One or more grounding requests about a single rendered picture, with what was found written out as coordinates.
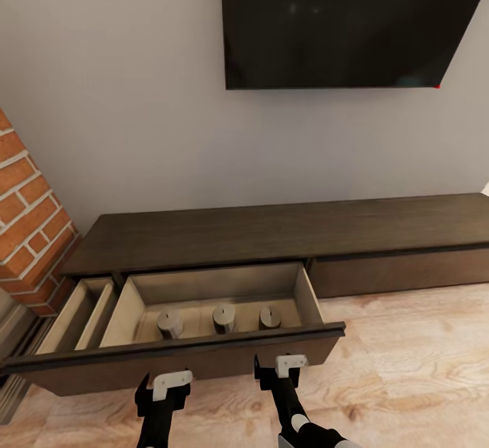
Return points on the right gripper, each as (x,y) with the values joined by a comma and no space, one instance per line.
(270,380)

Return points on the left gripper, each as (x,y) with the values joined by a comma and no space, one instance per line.
(174,401)

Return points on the pillar candle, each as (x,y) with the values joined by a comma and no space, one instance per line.
(170,323)
(224,319)
(269,318)

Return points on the wall mounted tv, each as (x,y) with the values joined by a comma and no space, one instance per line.
(341,43)

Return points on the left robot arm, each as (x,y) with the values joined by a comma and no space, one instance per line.
(167,394)

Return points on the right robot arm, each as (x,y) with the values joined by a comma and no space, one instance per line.
(297,431)

